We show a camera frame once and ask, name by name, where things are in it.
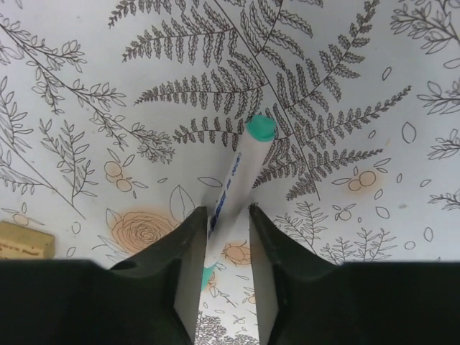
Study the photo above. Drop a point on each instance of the small beige eraser stick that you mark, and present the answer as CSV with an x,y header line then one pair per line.
x,y
18,242

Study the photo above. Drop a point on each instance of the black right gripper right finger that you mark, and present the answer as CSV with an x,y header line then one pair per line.
x,y
303,299

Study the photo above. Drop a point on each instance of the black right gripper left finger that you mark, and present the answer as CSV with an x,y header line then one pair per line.
x,y
149,298

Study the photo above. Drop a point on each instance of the floral patterned table mat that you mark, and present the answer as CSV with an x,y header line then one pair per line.
x,y
120,118

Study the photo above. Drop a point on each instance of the teal cap white marker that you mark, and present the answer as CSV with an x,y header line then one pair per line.
x,y
250,155

